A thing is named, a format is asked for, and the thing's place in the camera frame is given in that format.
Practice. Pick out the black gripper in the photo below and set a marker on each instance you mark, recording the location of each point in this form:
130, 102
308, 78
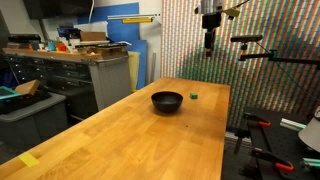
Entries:
211, 20

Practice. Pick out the small green block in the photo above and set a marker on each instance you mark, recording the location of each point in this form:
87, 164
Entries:
193, 96

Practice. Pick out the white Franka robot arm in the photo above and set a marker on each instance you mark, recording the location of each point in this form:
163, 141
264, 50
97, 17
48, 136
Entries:
210, 6

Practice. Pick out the black bowl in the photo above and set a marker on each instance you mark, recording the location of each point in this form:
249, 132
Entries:
166, 103

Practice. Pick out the tan wooden block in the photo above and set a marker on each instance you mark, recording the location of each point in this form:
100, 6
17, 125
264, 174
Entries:
28, 87

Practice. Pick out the yellow spirit level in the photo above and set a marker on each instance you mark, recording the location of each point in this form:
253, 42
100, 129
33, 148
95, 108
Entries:
136, 20

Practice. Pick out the pale yellow foam panel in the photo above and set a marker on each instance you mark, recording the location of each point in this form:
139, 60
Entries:
134, 70

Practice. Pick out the blue foam board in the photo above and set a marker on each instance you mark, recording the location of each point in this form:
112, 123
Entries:
123, 33

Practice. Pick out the grey perforated drawer cabinet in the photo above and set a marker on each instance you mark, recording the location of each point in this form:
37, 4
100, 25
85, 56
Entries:
110, 80

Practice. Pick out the brown cardboard box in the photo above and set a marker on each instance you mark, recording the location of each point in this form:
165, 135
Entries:
93, 36

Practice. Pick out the aluminium extrusion bar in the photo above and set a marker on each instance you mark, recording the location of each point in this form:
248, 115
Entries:
311, 162
291, 124

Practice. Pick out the black perforated optical table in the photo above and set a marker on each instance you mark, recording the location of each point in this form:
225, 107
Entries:
283, 143

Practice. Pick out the white headset device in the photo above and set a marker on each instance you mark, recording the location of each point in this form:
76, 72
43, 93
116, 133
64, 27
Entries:
317, 113

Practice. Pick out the round wooden stool table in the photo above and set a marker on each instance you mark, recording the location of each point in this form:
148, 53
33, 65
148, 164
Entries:
311, 135

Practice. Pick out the blue storage box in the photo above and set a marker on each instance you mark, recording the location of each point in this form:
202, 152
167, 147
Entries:
68, 32

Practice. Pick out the orange small container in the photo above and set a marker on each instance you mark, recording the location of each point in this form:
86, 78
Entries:
61, 47

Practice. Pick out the teal cup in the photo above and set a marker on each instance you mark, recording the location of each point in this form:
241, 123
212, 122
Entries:
51, 46

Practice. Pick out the black sensor bar device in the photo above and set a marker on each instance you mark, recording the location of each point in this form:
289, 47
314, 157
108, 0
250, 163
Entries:
23, 37

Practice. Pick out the black bag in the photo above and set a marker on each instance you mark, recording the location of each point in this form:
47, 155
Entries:
26, 100

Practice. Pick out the grey plastic bin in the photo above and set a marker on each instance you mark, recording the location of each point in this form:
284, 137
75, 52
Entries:
33, 123

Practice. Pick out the blue fabric bag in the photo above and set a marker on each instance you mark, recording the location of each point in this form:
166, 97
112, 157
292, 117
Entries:
6, 80

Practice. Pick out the teal tray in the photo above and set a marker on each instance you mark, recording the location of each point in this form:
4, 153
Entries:
8, 92

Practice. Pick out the yellow tape piece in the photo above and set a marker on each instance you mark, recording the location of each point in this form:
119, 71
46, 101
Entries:
29, 160

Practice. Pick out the black stereo camera bar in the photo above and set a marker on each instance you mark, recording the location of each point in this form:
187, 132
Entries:
246, 38

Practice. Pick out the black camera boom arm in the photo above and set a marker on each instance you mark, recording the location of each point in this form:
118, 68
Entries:
256, 56

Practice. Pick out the white metal rail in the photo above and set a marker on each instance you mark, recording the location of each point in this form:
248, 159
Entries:
133, 16

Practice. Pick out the black wall monitor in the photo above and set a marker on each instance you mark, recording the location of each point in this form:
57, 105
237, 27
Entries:
56, 8

